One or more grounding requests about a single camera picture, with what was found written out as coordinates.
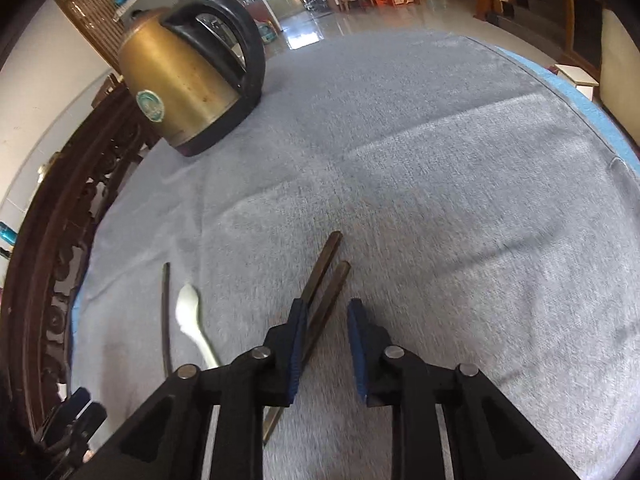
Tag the grey tablecloth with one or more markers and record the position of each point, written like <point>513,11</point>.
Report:
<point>425,200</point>

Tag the bronze electric kettle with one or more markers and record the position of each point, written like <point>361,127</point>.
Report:
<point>185,85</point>

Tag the small white stool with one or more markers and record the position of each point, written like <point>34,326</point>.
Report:
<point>577,77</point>

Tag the cream leather armchair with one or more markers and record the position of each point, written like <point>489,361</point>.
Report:
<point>620,70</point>

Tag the carved wooden sideboard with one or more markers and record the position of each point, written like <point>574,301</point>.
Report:
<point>55,260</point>

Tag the brown lattice door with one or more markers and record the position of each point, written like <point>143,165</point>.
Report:
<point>95,10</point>

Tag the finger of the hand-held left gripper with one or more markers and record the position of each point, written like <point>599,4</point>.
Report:
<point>75,410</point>

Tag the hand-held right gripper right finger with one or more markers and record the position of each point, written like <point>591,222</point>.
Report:
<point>357,355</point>

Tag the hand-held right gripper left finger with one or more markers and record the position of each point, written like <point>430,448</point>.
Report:
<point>295,355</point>

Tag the white plastic spoon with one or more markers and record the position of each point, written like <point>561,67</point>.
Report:
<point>186,310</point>

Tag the teal water bottle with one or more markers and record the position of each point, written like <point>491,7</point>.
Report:
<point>7,234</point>

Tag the blue table cover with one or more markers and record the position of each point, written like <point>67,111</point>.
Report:
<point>575,95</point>

